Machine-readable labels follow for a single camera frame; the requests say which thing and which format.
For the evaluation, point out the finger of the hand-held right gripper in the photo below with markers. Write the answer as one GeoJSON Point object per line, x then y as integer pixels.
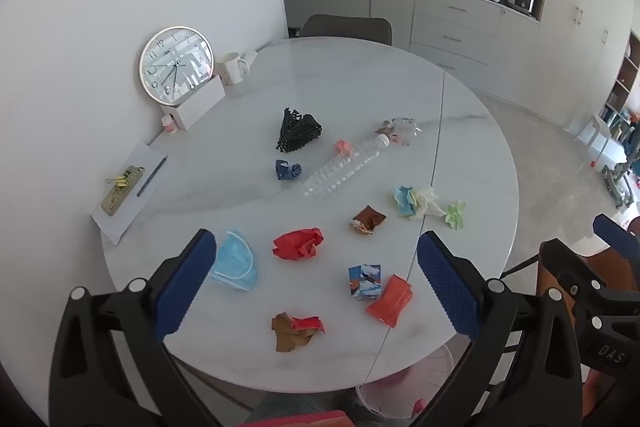
{"type": "Point", "coordinates": [617, 234]}
{"type": "Point", "coordinates": [565, 269]}

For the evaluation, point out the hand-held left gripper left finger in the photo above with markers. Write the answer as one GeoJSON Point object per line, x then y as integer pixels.
{"type": "Point", "coordinates": [187, 277]}

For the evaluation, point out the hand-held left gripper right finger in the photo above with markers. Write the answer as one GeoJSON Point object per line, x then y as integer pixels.
{"type": "Point", "coordinates": [447, 287]}

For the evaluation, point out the blue face mask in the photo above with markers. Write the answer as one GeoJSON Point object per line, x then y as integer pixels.
{"type": "Point", "coordinates": [235, 262]}

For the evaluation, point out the orange foil wrapper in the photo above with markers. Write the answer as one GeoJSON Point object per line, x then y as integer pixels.
{"type": "Point", "coordinates": [390, 302]}

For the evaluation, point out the green paper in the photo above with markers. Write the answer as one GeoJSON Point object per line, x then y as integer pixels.
{"type": "Point", "coordinates": [455, 214]}

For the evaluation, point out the white waste bin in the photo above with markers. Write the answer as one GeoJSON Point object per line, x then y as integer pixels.
{"type": "Point", "coordinates": [430, 367]}

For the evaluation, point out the small printed carton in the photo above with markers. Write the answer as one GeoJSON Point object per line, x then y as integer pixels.
{"type": "Point", "coordinates": [365, 282]}

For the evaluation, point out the white tissue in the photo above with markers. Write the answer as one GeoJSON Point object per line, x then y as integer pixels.
{"type": "Point", "coordinates": [429, 202]}

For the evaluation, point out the light blue paper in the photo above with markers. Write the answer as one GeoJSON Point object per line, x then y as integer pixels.
{"type": "Point", "coordinates": [404, 202]}

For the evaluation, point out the brown snack wrapper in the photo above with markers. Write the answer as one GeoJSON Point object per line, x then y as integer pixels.
{"type": "Point", "coordinates": [367, 221]}

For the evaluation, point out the brown and red paper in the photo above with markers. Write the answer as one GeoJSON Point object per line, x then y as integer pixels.
{"type": "Point", "coordinates": [295, 332]}

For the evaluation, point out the dark blue paper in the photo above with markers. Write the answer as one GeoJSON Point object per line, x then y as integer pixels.
{"type": "Point", "coordinates": [287, 170]}

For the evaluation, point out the clear plastic bottle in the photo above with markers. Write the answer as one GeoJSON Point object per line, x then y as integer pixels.
{"type": "Point", "coordinates": [340, 169]}

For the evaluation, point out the clear plastic wrapper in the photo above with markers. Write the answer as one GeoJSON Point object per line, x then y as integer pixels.
{"type": "Point", "coordinates": [400, 131]}

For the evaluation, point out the small pink paper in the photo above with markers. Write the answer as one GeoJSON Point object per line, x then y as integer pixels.
{"type": "Point", "coordinates": [344, 147]}

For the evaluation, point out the black plastic mesh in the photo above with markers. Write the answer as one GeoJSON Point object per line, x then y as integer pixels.
{"type": "Point", "coordinates": [297, 132]}

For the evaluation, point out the person's right hand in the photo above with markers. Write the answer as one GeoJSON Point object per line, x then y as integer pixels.
{"type": "Point", "coordinates": [594, 387]}

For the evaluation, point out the orange chair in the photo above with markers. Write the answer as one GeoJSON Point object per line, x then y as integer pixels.
{"type": "Point", "coordinates": [597, 263]}

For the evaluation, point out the white paper sheet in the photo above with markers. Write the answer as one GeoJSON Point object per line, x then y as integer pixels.
{"type": "Point", "coordinates": [117, 227]}

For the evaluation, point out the white stool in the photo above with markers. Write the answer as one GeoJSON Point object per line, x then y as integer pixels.
{"type": "Point", "coordinates": [595, 132]}

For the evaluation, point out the dark pen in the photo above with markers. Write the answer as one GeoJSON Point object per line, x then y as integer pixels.
{"type": "Point", "coordinates": [150, 177]}

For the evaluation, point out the yellow binder clips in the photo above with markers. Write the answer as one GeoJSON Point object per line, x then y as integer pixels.
{"type": "Point", "coordinates": [119, 179]}

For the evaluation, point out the open bookshelf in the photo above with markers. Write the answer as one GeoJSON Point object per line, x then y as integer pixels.
{"type": "Point", "coordinates": [625, 82]}

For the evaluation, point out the small pink bottle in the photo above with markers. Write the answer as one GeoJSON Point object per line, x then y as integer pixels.
{"type": "Point", "coordinates": [168, 124]}

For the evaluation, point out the white rectangular box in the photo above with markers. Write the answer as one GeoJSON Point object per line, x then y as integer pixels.
{"type": "Point", "coordinates": [200, 102]}

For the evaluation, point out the pink jacket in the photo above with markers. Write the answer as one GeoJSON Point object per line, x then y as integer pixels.
{"type": "Point", "coordinates": [305, 421]}

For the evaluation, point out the white mug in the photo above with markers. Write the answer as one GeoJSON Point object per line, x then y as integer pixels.
{"type": "Point", "coordinates": [230, 69]}

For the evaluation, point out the grey drawer unit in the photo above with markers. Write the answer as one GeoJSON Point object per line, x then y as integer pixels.
{"type": "Point", "coordinates": [455, 32]}

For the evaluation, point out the grey chair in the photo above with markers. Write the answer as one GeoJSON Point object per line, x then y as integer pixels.
{"type": "Point", "coordinates": [345, 27]}

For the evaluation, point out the round wall clock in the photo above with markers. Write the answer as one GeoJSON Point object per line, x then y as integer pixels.
{"type": "Point", "coordinates": [176, 64]}

